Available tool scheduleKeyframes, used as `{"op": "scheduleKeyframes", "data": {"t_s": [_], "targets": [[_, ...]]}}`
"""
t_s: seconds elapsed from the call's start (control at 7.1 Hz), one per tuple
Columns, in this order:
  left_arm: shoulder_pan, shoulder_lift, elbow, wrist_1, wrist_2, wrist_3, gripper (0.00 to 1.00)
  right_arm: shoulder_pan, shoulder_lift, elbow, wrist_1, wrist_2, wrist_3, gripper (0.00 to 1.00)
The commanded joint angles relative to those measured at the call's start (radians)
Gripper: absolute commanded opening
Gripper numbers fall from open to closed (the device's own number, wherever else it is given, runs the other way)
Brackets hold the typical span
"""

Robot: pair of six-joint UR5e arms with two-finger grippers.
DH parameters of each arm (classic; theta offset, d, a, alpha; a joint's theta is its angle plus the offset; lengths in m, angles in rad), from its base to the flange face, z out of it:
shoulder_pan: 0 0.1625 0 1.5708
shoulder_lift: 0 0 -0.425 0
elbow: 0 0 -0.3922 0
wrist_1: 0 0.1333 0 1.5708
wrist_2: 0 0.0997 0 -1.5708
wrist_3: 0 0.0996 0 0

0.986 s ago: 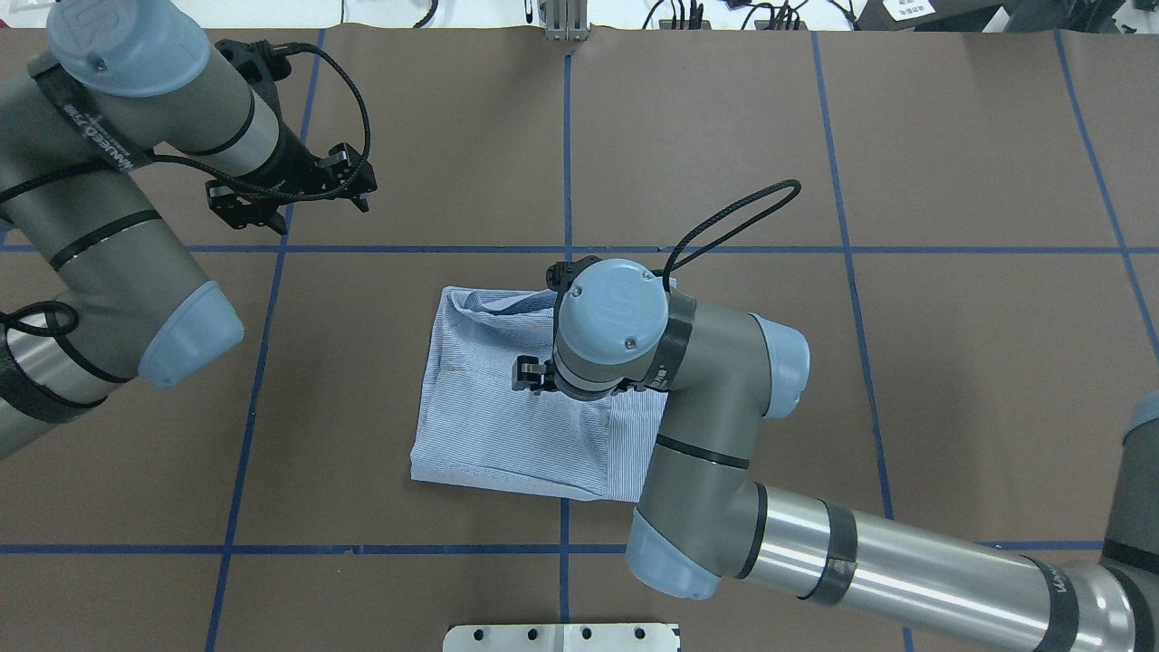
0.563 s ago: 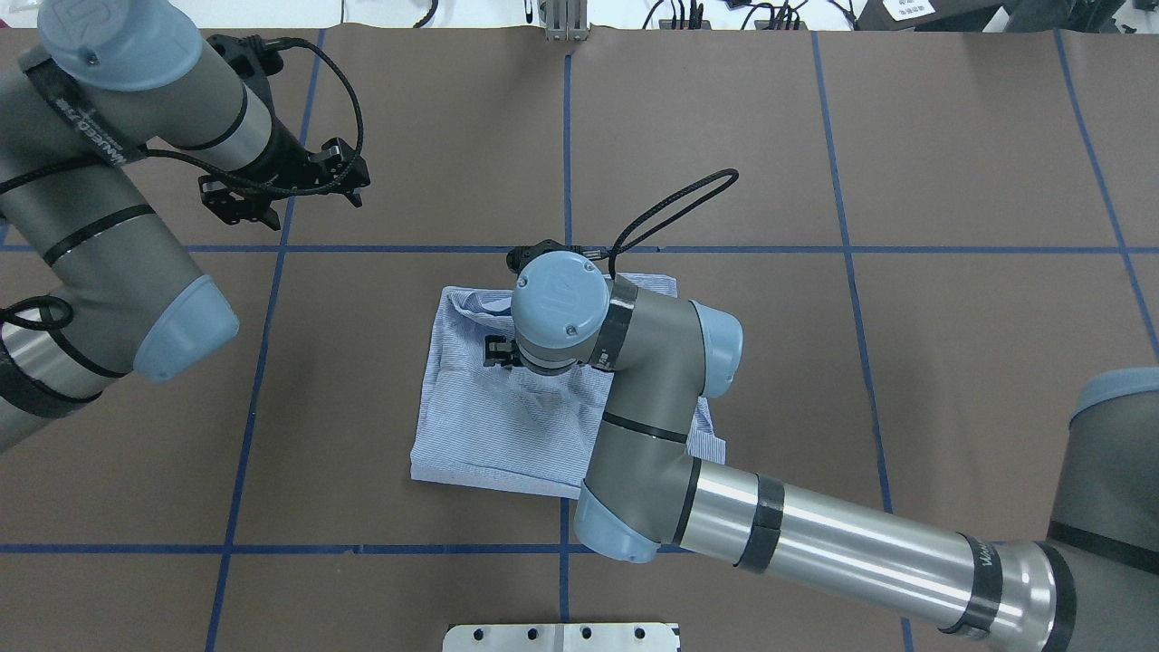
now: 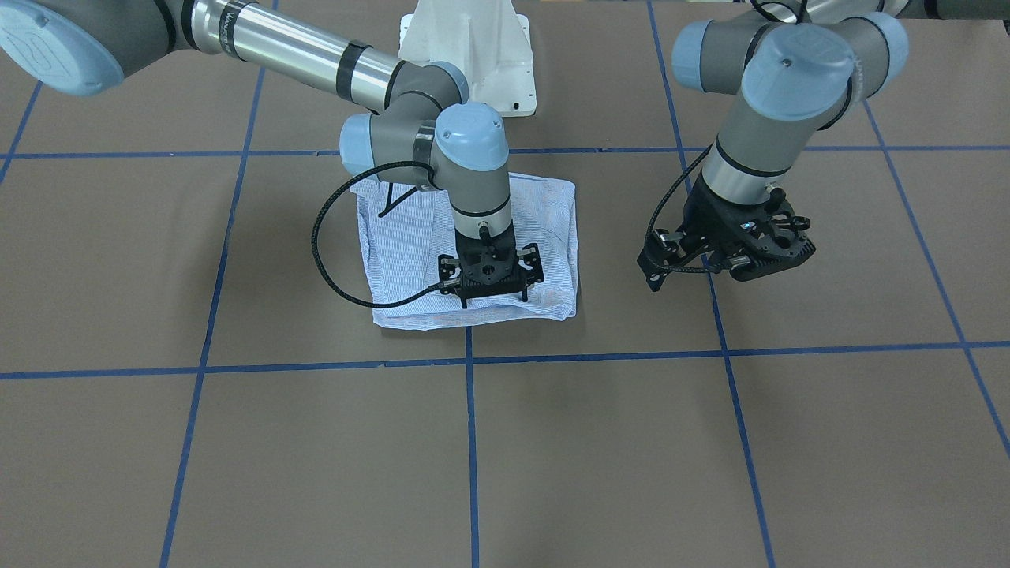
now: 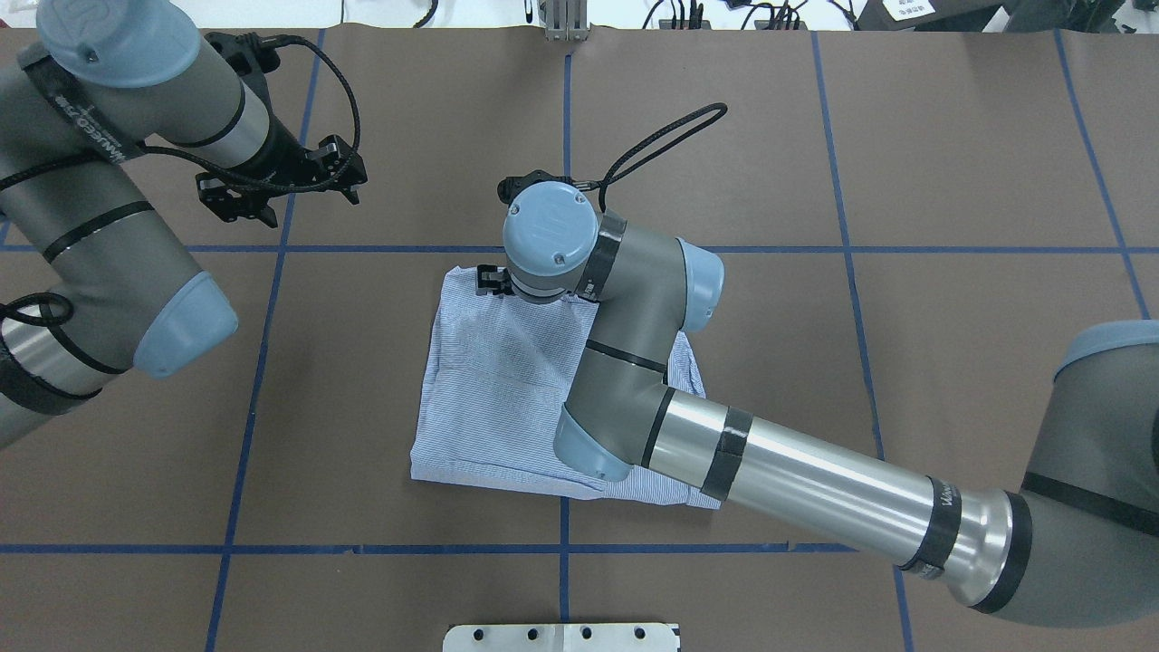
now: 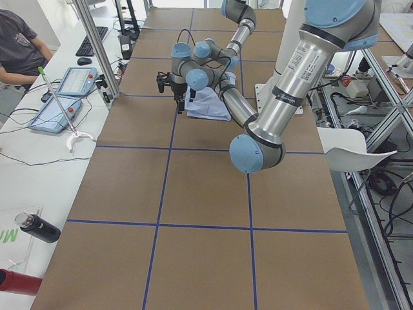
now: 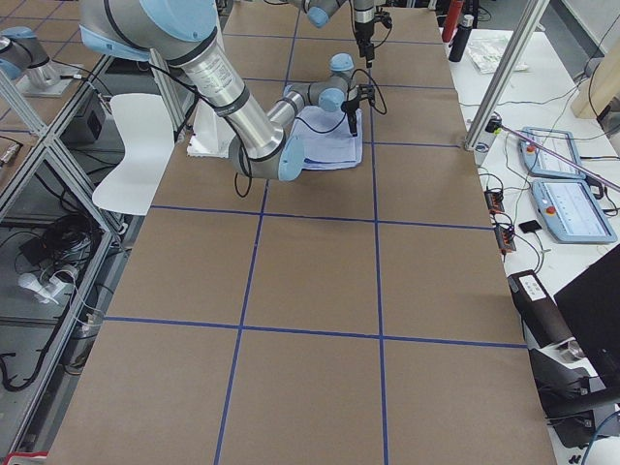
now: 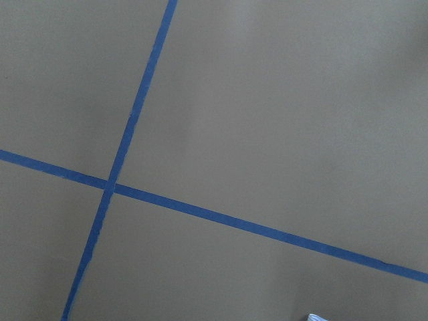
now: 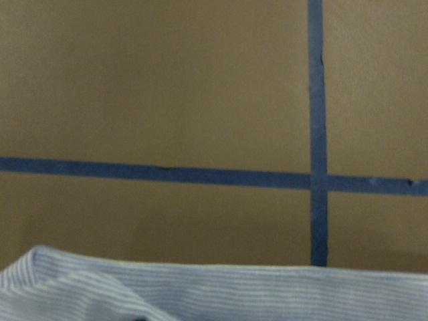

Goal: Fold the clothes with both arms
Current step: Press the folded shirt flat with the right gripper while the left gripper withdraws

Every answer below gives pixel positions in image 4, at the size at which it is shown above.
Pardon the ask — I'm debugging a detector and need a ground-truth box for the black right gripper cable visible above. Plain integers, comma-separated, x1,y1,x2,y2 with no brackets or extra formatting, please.
496,102,729,202

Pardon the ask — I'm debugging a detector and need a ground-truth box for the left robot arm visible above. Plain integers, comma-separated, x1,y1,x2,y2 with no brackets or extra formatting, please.
1,1,369,446

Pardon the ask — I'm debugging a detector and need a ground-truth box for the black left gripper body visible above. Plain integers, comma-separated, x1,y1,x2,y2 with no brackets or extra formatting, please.
196,32,369,211

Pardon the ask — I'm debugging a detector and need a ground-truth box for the light blue striped shirt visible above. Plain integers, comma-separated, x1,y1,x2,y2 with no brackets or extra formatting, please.
410,268,721,510

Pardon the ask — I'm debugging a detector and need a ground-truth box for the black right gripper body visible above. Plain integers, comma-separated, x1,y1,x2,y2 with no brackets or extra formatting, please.
476,264,513,296

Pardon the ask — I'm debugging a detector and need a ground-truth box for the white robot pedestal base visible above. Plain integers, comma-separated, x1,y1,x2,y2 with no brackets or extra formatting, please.
442,622,683,651

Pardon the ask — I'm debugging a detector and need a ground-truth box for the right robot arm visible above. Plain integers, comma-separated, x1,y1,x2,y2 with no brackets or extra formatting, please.
478,170,1158,628

